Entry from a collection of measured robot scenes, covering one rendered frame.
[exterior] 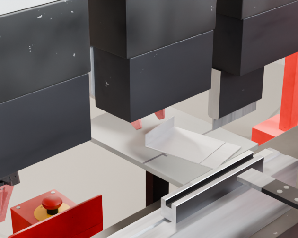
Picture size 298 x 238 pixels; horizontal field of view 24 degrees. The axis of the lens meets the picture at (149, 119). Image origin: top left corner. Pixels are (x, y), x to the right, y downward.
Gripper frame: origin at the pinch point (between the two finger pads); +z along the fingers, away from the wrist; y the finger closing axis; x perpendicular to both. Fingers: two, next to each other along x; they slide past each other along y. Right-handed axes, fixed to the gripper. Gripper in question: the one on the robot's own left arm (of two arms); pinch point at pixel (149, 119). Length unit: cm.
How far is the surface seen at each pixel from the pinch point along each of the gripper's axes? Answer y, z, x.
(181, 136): 1.2, 4.4, -4.8
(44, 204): -9.7, 8.8, 26.4
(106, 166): 100, 22, 159
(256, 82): 2.7, -0.3, -22.7
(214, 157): -0.5, 8.8, -12.0
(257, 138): 157, 35, 121
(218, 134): 6.3, 6.4, -7.8
